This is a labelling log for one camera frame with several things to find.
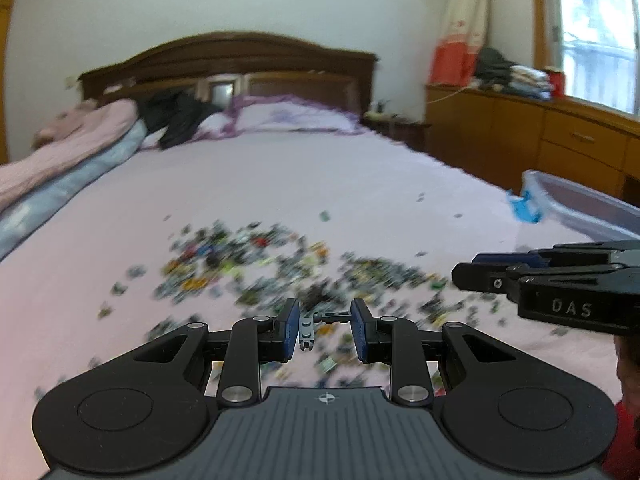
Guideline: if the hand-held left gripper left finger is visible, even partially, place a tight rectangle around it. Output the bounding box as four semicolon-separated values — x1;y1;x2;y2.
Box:
131;298;302;407

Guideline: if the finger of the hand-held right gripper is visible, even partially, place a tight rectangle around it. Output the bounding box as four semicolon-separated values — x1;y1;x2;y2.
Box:
471;241;621;268
451;255;626;304

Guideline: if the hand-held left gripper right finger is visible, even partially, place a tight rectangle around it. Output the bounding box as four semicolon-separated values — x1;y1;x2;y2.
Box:
349;298;519;407

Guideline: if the grey and black toy piece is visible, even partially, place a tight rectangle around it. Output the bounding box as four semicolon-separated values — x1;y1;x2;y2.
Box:
298;311;352;352

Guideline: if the pile of small toy bricks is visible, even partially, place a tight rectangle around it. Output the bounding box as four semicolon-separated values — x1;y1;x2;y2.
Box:
47;219;506;388

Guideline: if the clear plastic storage box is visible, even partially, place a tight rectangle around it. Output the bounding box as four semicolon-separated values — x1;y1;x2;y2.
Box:
506;169;640;242

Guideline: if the person's right forearm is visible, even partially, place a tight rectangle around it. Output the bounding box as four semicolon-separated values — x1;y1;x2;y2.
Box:
614;332;640;406

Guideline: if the yellow wooden cabinet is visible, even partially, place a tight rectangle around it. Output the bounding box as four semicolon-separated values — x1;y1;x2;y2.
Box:
425;82;640;202

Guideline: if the person's red clothing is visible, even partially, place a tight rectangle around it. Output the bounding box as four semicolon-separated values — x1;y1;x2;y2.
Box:
602;400;640;480

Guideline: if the dark wooden nightstand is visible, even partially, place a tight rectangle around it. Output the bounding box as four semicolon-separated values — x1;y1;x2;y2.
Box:
362;110;432;155

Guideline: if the pile of folded clothes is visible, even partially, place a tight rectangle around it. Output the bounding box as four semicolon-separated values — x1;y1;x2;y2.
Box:
472;47;552;102

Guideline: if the white power strip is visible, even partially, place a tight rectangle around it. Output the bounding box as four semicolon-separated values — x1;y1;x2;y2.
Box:
367;100;397;121

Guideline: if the large purple floral pillow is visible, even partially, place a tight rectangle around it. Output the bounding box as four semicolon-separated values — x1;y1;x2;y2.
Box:
230;95;368;137

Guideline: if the small white purple pillow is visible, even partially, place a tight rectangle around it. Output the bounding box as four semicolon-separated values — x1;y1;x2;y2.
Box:
192;110;237;142

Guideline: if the wooden framed window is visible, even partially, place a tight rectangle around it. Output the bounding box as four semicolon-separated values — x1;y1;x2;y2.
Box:
530;0;640;113

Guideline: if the black jacket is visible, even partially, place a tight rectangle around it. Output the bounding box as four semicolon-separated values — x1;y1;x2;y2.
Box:
137;91;223;149

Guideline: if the cream floral curtain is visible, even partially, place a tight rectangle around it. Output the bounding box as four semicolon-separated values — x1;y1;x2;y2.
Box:
445;0;489;63

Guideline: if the wooden bed headboard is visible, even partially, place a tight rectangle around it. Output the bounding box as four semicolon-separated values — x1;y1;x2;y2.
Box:
80;32;378;117

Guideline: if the blue floral quilt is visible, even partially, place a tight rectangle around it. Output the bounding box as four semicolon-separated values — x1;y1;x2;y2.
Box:
0;122;149;262

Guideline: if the pink checked quilt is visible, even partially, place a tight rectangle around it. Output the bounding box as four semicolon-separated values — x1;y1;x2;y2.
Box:
0;99;139;212

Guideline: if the pink plush garment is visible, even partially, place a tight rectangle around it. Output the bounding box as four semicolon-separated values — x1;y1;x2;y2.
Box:
32;100;98;149

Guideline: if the yellow wooden wardrobe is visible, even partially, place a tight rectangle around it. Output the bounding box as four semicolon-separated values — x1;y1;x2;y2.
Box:
0;0;22;166

